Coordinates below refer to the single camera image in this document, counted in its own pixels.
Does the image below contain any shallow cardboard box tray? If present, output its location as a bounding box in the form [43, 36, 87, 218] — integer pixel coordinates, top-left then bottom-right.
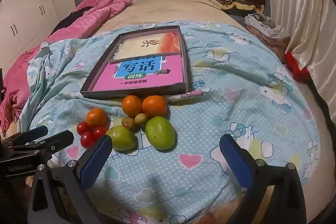
[79, 25, 190, 100]

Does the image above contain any white wardrobe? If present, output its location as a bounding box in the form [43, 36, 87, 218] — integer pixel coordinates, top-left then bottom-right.
[0, 0, 61, 67]

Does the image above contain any small orange mandarin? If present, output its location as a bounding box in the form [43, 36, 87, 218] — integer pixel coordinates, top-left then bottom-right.
[86, 108, 109, 128]

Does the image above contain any red cherry tomato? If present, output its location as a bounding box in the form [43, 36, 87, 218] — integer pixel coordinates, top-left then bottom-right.
[80, 132, 96, 149]
[77, 122, 91, 135]
[93, 126, 108, 140]

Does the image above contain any pink quilt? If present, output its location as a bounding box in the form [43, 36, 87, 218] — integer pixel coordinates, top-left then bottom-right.
[0, 0, 138, 132]

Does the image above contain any patterned bag with clothes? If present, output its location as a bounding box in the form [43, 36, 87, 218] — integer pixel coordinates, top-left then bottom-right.
[244, 13, 290, 62]

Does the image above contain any pink book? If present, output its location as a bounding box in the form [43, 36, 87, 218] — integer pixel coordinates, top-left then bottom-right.
[92, 55, 185, 89]

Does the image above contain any beige and orange book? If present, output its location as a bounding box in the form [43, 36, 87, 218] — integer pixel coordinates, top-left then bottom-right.
[109, 32, 182, 63]

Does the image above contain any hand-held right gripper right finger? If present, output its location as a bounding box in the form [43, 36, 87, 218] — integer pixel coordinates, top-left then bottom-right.
[219, 134, 307, 224]

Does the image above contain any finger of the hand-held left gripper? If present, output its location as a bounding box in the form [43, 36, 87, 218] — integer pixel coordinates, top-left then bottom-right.
[16, 126, 49, 144]
[12, 130, 75, 153]

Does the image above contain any blue cartoon printed blanket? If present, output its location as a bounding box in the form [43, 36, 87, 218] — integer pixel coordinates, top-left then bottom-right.
[22, 21, 322, 224]

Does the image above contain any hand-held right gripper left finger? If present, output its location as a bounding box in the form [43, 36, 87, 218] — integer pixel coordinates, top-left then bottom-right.
[28, 135, 113, 224]

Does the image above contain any black garment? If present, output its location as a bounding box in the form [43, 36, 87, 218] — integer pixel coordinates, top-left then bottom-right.
[50, 10, 90, 35]

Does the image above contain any green jujube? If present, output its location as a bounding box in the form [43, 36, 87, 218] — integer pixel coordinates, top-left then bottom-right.
[145, 116, 175, 150]
[105, 126, 137, 151]

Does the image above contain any red plastic bag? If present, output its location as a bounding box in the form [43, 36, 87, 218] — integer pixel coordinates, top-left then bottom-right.
[286, 51, 311, 83]

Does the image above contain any cream satin curtain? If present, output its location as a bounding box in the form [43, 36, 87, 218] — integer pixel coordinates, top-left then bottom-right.
[265, 0, 336, 119]

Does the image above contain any beige blanket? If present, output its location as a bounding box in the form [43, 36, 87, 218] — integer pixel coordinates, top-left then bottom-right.
[49, 0, 247, 38]

